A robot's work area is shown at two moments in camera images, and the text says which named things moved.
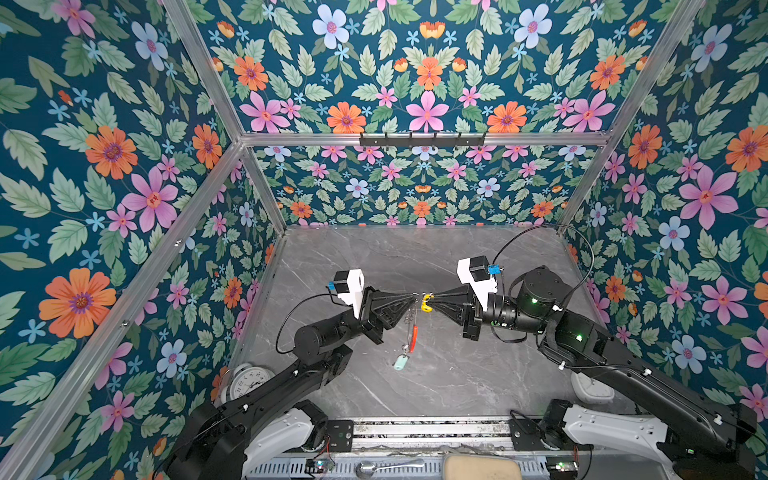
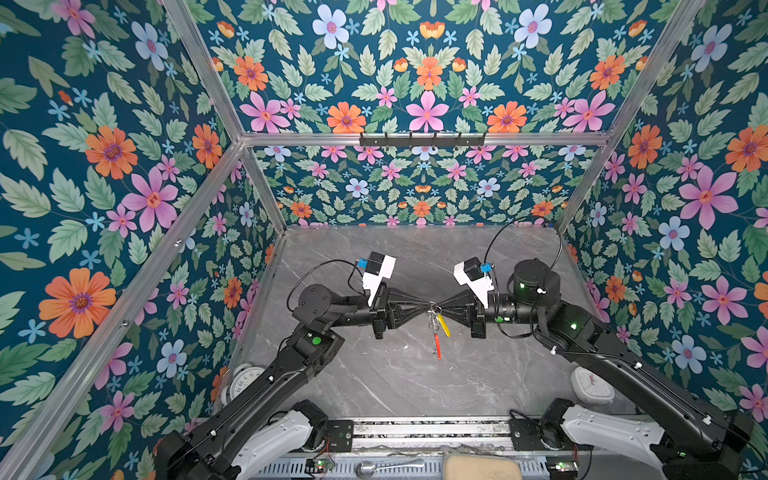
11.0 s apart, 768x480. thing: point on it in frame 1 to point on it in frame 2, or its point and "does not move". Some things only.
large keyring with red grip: x=411 y=319 to x=434 y=311
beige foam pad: x=481 y=467 does not move
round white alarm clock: x=245 y=377 does not move
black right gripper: x=471 y=314 does not move
